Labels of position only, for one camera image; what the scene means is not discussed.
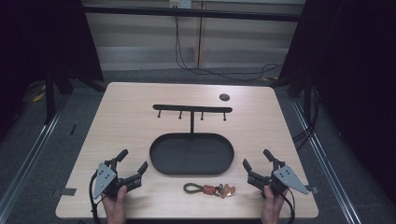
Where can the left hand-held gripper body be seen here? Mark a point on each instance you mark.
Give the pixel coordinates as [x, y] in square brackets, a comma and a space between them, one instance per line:
[105, 179]

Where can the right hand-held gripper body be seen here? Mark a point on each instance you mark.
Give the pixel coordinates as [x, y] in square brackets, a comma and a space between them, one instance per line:
[288, 179]

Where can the person's left hand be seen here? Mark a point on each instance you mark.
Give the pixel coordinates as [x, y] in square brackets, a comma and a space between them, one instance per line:
[115, 206]

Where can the person's right hand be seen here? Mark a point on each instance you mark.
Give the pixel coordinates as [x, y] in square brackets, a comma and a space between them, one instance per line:
[271, 207]

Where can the grey tape piece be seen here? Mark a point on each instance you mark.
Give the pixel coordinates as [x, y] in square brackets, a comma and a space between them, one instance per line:
[312, 188]

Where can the black key stand with tray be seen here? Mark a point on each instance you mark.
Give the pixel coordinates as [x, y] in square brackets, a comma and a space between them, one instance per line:
[191, 155]

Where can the black tape strip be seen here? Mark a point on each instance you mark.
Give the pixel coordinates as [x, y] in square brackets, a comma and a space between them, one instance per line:
[73, 129]

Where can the black round disc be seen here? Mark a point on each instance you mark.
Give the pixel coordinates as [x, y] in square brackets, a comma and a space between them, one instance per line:
[224, 97]

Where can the dark metal stand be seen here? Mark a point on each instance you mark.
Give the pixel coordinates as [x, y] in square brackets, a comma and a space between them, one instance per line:
[49, 96]

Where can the yellow item on floor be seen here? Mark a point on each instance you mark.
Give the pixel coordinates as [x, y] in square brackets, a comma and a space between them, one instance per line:
[39, 97]

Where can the dark curtain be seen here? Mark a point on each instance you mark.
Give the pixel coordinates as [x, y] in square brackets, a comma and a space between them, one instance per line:
[355, 77]
[40, 40]

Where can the black horizontal bar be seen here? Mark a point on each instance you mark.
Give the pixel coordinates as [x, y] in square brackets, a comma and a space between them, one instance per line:
[218, 14]

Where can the metal floor rail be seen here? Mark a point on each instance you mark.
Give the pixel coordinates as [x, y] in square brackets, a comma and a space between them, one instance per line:
[31, 155]
[330, 174]

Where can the white wall outlet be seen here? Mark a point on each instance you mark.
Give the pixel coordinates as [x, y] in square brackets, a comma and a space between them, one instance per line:
[180, 3]

